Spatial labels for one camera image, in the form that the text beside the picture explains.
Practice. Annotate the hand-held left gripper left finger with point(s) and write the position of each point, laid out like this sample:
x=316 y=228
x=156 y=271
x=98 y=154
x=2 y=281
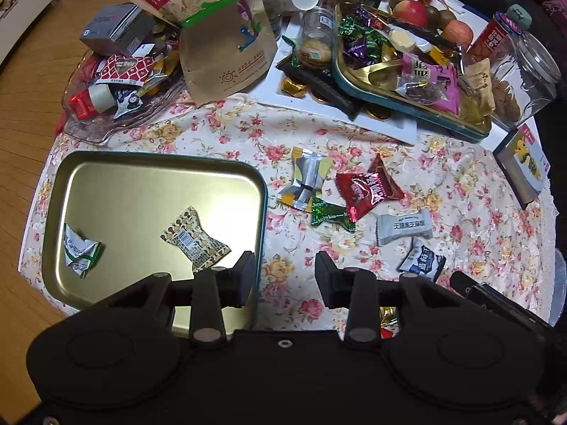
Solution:
x=244 y=279

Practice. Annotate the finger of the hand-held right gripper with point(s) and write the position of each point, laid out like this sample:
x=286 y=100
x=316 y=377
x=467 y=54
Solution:
x=461 y=281

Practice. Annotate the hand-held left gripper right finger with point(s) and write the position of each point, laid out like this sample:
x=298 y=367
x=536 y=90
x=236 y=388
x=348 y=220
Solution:
x=325 y=279

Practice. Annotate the blue white snack packet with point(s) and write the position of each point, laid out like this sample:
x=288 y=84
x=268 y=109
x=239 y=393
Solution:
x=421 y=260

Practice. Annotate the red yellow candy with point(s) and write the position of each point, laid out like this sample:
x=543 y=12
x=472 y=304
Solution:
x=389 y=321

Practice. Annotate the white grey crisp packet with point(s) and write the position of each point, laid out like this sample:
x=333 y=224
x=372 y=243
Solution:
x=404 y=226

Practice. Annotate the red snack packet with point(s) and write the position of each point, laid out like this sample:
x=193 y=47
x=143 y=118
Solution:
x=370 y=188

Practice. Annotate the gold tray with teal rim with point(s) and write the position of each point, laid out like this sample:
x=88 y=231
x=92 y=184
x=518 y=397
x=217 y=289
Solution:
x=141 y=203

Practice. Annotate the gold patterned snack packet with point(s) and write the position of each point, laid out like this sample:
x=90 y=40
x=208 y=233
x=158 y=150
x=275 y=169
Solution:
x=195 y=241

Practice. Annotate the green wrapped candy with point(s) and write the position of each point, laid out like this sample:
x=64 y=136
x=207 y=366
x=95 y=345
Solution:
x=330 y=214

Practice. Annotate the yellow silver snack packet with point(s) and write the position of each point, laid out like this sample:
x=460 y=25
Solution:
x=305 y=177

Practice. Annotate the floral tablecloth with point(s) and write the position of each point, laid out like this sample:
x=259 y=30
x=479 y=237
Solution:
x=443 y=155

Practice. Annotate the yellow printed box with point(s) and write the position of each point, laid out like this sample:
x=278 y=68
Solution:
x=525 y=159

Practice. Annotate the white rectangular tray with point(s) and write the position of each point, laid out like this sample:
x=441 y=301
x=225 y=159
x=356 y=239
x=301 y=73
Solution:
x=394 y=128

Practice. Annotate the green white candy wrapper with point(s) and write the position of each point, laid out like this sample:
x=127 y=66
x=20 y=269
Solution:
x=80 y=250

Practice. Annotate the black chocolate bar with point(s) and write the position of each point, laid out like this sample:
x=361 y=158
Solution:
x=323 y=86

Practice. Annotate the gold foil chocolate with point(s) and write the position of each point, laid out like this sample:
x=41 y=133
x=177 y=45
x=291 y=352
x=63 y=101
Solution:
x=293 y=87

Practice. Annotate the small brown kraft packet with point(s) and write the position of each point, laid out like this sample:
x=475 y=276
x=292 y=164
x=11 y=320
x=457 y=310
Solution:
x=480 y=86

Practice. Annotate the pink snack packet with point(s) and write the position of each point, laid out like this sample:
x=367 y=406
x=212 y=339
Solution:
x=432 y=82

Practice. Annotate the white blue small packet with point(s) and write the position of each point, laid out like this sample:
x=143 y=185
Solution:
x=128 y=102

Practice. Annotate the gold tray full of candies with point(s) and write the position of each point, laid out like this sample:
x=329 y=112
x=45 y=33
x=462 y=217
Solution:
x=390 y=73

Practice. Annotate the large glass cookie jar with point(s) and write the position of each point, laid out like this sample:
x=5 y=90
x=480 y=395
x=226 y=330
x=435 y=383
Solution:
x=527 y=75

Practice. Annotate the clear glass plate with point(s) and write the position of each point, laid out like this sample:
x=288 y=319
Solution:
x=88 y=126

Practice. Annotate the large kraft paper bag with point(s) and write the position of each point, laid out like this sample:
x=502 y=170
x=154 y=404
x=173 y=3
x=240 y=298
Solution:
x=221 y=53

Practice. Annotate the red white tube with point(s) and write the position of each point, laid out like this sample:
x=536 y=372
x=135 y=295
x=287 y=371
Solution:
x=91 y=99

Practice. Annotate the small glass cookie jar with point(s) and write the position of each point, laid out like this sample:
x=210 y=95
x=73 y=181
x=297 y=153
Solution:
x=315 y=40

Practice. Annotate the pile of wrapped candies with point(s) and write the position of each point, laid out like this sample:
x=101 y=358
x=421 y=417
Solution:
x=361 y=42

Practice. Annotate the red white patterned packet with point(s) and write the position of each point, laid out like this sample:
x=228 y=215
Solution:
x=126 y=68

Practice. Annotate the red canister with grey lid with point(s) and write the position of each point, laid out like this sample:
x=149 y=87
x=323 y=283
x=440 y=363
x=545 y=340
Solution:
x=494 y=37

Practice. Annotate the red apple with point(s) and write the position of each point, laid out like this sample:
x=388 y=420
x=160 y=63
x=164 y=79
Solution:
x=411 y=12
x=458 y=33

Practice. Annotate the brown kiwi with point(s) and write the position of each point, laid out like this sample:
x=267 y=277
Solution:
x=398 y=0
x=445 y=17

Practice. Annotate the grey cardboard box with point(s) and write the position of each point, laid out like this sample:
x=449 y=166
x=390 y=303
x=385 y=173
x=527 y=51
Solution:
x=115 y=26

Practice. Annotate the white low cabinet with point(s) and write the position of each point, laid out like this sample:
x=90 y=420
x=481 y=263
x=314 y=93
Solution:
x=26 y=0

